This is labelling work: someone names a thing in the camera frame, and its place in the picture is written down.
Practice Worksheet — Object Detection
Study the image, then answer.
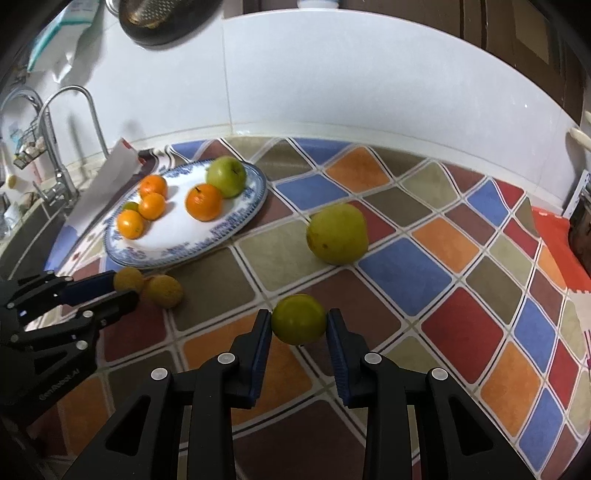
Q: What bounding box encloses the blue and white plate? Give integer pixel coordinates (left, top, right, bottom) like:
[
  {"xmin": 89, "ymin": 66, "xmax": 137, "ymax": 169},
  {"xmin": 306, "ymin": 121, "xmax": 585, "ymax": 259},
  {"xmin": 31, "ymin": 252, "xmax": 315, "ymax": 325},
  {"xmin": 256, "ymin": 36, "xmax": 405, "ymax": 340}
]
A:
[{"xmin": 104, "ymin": 159, "xmax": 269, "ymax": 270}]

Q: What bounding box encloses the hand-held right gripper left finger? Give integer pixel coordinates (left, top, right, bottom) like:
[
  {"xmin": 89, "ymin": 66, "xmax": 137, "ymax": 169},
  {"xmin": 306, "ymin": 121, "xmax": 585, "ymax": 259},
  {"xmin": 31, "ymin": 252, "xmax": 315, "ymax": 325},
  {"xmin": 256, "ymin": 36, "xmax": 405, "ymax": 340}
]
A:
[{"xmin": 62, "ymin": 309, "xmax": 273, "ymax": 480}]

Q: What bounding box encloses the yellow-green pear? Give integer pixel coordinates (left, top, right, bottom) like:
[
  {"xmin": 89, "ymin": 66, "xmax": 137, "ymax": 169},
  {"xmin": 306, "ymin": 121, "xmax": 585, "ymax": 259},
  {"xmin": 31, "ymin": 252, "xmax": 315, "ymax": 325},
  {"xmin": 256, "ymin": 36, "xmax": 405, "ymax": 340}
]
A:
[{"xmin": 306, "ymin": 203, "xmax": 369, "ymax": 266}]

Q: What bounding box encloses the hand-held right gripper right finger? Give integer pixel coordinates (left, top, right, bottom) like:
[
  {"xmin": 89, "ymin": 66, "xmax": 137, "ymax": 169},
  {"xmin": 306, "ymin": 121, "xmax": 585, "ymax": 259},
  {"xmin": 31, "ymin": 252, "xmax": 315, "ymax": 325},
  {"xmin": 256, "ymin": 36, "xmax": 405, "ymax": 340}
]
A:
[{"xmin": 325, "ymin": 310, "xmax": 536, "ymax": 480}]

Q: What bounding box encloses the colourful checked table mat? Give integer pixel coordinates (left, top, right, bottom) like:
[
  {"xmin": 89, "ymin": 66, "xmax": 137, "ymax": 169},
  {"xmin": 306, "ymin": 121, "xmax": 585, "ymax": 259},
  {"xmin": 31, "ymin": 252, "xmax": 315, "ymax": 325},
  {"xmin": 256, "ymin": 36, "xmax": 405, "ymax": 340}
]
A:
[{"xmin": 46, "ymin": 136, "xmax": 591, "ymax": 480}]

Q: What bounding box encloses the folded white sheet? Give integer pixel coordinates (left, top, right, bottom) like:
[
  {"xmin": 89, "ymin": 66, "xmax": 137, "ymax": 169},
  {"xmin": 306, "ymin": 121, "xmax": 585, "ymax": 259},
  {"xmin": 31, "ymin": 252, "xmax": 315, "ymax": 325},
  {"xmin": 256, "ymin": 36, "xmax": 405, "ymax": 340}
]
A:
[{"xmin": 60, "ymin": 137, "xmax": 141, "ymax": 232}]

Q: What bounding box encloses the large stemmed orange tangerine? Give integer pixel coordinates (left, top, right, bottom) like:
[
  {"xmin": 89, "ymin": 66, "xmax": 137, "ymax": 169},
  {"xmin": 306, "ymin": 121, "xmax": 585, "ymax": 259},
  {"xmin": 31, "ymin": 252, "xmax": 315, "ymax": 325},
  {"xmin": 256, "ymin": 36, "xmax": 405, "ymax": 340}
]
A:
[{"xmin": 185, "ymin": 183, "xmax": 223, "ymax": 222}]

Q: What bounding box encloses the red foam mat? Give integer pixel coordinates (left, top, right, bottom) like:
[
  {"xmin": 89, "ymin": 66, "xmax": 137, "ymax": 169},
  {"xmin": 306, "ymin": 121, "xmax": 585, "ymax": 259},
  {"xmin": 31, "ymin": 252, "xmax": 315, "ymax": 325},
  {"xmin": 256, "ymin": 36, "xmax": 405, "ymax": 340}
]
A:
[{"xmin": 531, "ymin": 205, "xmax": 591, "ymax": 296}]

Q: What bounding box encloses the green and white tissue pack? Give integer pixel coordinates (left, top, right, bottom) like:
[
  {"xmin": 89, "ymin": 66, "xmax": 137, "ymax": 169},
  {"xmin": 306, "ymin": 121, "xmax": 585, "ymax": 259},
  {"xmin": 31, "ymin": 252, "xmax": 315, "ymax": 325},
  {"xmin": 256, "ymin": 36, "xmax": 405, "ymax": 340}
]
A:
[{"xmin": 25, "ymin": 0, "xmax": 100, "ymax": 72}]

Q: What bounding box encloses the brass strainer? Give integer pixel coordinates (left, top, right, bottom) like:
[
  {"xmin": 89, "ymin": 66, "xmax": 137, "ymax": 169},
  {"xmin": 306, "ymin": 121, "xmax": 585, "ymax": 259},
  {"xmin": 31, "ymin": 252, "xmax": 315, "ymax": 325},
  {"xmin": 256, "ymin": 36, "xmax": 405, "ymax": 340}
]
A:
[{"xmin": 119, "ymin": 0, "xmax": 204, "ymax": 31}]

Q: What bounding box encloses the white pan handle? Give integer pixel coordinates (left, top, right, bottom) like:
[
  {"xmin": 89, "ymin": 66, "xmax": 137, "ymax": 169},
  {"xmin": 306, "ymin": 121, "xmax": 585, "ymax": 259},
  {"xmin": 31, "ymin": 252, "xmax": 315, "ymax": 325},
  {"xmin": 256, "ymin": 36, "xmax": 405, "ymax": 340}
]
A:
[{"xmin": 567, "ymin": 126, "xmax": 591, "ymax": 153}]

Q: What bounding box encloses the small yellowish round fruit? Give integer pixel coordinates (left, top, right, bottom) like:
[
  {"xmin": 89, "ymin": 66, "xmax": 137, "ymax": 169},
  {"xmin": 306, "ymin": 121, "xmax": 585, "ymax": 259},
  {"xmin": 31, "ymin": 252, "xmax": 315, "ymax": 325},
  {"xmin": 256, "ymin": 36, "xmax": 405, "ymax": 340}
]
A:
[
  {"xmin": 143, "ymin": 274, "xmax": 184, "ymax": 309},
  {"xmin": 114, "ymin": 268, "xmax": 145, "ymax": 295}
]

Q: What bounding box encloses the steel kitchen sink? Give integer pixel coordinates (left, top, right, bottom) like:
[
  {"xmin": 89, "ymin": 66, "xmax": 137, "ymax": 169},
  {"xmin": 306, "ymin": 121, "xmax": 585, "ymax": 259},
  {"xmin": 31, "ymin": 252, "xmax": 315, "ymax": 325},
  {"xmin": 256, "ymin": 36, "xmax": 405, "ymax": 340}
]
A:
[{"xmin": 0, "ymin": 198, "xmax": 65, "ymax": 278}]

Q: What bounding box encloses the black wire basket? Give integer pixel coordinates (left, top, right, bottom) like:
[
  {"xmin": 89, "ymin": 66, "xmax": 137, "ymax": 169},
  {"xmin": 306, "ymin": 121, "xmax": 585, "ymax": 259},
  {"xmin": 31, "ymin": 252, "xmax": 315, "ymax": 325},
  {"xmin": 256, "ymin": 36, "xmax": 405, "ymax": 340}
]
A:
[{"xmin": 13, "ymin": 124, "xmax": 47, "ymax": 169}]

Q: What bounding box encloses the chrome pull-down faucet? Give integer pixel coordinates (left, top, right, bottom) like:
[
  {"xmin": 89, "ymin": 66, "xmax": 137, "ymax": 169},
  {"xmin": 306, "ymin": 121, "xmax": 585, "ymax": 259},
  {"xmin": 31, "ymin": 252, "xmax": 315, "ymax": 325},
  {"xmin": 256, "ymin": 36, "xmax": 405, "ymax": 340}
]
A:
[{"xmin": 0, "ymin": 88, "xmax": 80, "ymax": 213}]

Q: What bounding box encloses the black frying pan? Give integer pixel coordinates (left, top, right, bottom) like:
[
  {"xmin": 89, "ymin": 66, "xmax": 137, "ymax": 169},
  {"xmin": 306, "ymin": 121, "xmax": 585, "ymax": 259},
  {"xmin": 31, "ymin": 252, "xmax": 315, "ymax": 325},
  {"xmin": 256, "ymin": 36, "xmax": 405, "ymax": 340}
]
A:
[{"xmin": 117, "ymin": 0, "xmax": 222, "ymax": 47}]

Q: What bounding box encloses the thin gooseneck faucet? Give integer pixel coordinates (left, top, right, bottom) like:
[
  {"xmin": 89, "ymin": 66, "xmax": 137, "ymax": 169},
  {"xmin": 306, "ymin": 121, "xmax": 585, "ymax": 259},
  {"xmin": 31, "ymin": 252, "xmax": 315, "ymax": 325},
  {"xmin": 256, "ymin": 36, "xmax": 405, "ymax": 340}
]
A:
[{"xmin": 39, "ymin": 85, "xmax": 112, "ymax": 158}]

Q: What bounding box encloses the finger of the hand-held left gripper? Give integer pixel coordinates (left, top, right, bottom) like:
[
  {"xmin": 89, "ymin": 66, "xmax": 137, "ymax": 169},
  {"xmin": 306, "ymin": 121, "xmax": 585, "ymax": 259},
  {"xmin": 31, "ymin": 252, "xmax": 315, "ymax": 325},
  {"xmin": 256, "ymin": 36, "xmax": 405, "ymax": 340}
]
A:
[
  {"xmin": 0, "ymin": 271, "xmax": 118, "ymax": 330},
  {"xmin": 9, "ymin": 291, "xmax": 140, "ymax": 365}
]

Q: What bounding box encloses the green apple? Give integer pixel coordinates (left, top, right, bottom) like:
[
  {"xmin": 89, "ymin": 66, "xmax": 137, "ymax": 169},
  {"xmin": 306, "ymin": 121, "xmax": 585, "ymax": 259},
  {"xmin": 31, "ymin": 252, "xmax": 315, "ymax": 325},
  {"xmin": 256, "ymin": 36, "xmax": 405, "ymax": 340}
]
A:
[{"xmin": 206, "ymin": 156, "xmax": 247, "ymax": 199}]

